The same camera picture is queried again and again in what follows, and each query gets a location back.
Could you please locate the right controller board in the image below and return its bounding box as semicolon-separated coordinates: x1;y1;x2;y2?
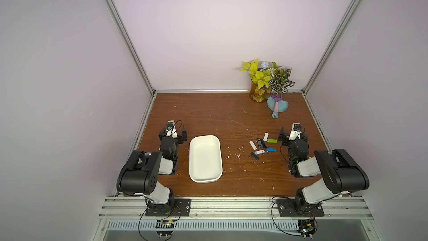
297;219;318;239

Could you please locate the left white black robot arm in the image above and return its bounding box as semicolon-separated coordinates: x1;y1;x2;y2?
116;120;187;210

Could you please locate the white plastic storage box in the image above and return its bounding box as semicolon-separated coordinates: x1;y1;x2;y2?
189;135;223;184

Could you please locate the amber vase with plants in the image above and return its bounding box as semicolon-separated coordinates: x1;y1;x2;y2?
240;59;295;103

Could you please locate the pink purple toy rake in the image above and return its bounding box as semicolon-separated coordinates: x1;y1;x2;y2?
272;93;283;117

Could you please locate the controller board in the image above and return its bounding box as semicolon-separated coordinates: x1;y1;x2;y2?
155;219;176;241
297;219;318;239

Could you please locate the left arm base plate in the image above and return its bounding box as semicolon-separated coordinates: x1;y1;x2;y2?
145;198;191;217

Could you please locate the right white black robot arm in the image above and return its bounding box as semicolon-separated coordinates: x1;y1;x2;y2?
276;123;370;217

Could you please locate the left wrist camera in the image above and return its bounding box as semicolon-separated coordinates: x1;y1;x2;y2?
166;120;177;138

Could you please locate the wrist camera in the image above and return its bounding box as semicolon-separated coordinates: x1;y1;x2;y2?
166;120;177;138
289;123;302;141

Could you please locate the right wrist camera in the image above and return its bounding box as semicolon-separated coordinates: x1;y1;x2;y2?
289;123;302;141

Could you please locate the white usb drive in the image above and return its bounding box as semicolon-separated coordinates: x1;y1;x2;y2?
263;133;269;142
249;141;257;151

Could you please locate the black swivel usb drive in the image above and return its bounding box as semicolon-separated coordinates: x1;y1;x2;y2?
256;138;266;148

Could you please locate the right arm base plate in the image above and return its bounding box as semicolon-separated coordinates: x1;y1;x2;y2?
275;198;325;217

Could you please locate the left controller board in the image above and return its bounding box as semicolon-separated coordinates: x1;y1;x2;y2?
155;219;176;241

